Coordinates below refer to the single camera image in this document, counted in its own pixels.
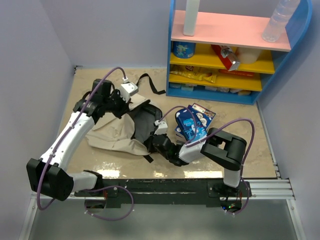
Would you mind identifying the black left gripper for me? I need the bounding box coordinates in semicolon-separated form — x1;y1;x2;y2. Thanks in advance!
103;89;131;119

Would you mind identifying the blue pencil case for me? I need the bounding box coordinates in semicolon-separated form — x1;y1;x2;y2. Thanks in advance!
175;107;207;142

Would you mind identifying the beige canvas backpack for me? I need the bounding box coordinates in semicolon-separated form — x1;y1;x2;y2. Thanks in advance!
84;73;167;164

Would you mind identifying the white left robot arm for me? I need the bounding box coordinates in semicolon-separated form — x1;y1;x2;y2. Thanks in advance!
26;79;138;201

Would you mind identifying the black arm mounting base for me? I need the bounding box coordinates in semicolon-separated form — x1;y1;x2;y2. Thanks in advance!
75;178;252;210

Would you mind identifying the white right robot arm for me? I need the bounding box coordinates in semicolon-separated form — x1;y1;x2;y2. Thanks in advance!
144;130;247;197

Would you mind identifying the yellow chips bag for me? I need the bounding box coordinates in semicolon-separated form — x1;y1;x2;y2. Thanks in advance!
169;64;217;83

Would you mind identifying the dark blue bottom book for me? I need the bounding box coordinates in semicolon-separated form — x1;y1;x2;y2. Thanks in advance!
174;126;186;141

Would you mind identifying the blue round can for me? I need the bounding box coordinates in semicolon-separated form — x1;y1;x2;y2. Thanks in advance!
172;41;196;59

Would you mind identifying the red flat box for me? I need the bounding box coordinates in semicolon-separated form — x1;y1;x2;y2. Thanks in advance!
218;69;255;78

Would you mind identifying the blue shelf unit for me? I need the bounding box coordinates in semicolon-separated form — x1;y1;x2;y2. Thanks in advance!
166;0;313;105

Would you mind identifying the red snack carton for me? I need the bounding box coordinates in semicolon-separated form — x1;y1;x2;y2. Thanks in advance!
211;44;241;72

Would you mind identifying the white cup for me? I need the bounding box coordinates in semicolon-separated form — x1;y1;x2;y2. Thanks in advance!
235;47;262;64

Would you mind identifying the white tall bottle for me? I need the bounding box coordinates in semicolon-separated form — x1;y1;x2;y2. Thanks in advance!
183;0;200;37

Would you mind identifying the clear plastic water bottle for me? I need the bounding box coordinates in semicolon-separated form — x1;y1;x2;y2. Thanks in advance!
261;0;300;43

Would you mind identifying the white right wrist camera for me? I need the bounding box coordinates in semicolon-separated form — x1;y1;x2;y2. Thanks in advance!
154;120;168;135

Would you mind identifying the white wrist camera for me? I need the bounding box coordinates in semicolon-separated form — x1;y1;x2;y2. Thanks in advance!
154;120;168;135
119;82;139;103

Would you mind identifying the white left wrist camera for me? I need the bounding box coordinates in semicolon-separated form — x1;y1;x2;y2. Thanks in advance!
119;82;139;103

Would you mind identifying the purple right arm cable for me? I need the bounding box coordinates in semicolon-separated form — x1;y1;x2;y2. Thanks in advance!
157;106;256;216

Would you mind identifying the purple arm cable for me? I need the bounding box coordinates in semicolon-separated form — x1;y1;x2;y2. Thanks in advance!
157;106;256;216
36;66;135;221

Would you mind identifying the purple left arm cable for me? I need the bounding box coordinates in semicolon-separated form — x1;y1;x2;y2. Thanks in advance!
36;66;135;221

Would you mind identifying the aluminium rail frame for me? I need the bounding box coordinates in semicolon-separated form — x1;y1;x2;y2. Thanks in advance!
20;178;306;240

